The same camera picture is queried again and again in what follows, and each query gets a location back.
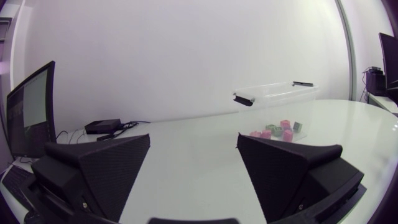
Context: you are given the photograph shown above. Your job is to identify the black box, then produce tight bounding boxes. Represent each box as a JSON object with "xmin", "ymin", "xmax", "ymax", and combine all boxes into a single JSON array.
[{"xmin": 365, "ymin": 69, "xmax": 388, "ymax": 97}]

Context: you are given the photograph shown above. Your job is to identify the thin black cable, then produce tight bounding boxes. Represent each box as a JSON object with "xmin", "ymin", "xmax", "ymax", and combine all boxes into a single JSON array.
[{"xmin": 55, "ymin": 128, "xmax": 86, "ymax": 146}]

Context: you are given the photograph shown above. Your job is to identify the dark screen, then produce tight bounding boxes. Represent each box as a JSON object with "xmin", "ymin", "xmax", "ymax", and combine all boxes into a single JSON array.
[
  {"xmin": 6, "ymin": 60, "xmax": 58, "ymax": 160},
  {"xmin": 378, "ymin": 32, "xmax": 398, "ymax": 105}
]

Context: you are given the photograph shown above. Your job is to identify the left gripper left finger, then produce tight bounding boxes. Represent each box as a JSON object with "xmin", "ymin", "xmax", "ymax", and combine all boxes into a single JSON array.
[{"xmin": 30, "ymin": 134, "xmax": 151, "ymax": 223}]

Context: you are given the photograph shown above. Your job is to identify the black keyboard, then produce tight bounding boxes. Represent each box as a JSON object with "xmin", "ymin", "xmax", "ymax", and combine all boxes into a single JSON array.
[{"xmin": 1, "ymin": 164, "xmax": 35, "ymax": 213}]

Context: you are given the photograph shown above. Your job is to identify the black power brick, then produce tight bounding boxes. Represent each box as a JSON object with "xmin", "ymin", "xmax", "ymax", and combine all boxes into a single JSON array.
[{"xmin": 84, "ymin": 118, "xmax": 123, "ymax": 135}]

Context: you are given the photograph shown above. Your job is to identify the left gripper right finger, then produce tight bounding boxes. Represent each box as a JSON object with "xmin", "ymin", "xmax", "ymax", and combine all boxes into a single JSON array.
[{"xmin": 236, "ymin": 133, "xmax": 365, "ymax": 223}]

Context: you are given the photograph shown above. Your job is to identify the clear plastic container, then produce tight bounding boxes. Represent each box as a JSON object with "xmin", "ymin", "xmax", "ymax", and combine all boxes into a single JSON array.
[{"xmin": 232, "ymin": 81, "xmax": 320, "ymax": 142}]

